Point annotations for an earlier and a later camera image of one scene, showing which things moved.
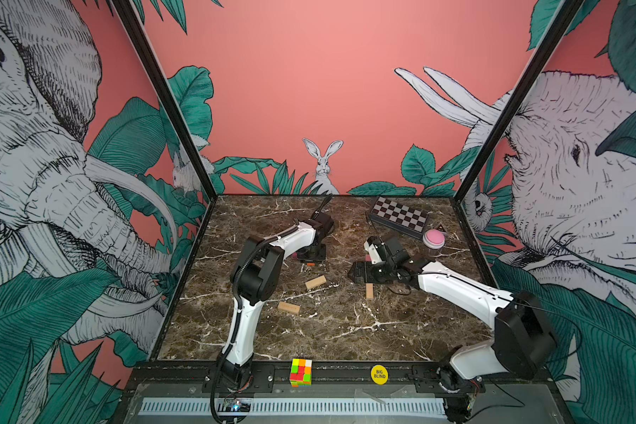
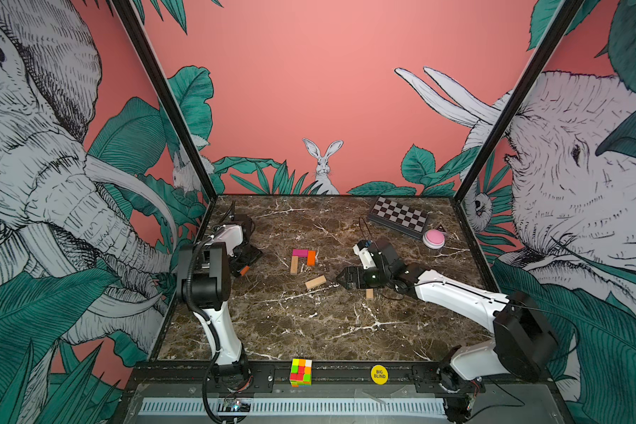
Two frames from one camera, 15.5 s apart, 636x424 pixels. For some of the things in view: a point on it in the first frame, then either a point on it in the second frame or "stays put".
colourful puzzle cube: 300,374 stays put
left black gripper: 321,257 → 237,267
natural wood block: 316,282 stays put
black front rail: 342,378 stays put
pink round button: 434,238 stays put
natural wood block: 289,306 → 294,265
